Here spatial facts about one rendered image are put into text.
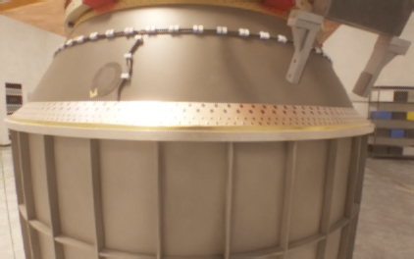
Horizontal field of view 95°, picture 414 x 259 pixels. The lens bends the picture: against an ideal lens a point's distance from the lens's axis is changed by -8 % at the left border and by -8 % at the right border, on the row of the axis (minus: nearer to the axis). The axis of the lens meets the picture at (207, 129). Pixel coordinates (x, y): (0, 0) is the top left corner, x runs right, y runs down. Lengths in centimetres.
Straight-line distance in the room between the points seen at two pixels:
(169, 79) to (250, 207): 45
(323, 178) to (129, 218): 64
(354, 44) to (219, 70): 652
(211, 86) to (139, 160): 29
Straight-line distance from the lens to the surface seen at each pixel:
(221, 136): 51
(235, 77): 66
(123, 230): 71
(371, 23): 39
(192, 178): 58
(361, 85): 44
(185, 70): 65
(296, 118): 66
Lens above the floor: 122
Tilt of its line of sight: 6 degrees down
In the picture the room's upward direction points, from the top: 1 degrees clockwise
